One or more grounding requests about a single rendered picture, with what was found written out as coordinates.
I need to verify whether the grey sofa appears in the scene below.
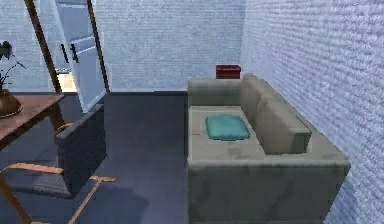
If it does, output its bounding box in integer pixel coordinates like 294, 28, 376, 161
185, 72, 352, 224

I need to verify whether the teal cushion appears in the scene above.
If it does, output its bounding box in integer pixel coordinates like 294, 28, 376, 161
204, 113, 251, 142

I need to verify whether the dark red box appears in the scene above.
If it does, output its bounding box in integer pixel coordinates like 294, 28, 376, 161
215, 64, 242, 80

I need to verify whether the dark grey wooden armchair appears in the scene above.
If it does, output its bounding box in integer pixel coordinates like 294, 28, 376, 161
0, 103, 118, 224

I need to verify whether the brown wooden table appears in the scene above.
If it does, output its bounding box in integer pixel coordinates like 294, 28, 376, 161
0, 93, 67, 152

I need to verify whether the house plant in brown pot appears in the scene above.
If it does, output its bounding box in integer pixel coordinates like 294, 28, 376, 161
0, 40, 28, 120

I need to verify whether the black door handle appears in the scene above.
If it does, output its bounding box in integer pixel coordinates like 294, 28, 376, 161
69, 43, 80, 64
60, 43, 70, 65

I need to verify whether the white room door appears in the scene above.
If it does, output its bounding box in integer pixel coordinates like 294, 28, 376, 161
38, 0, 108, 114

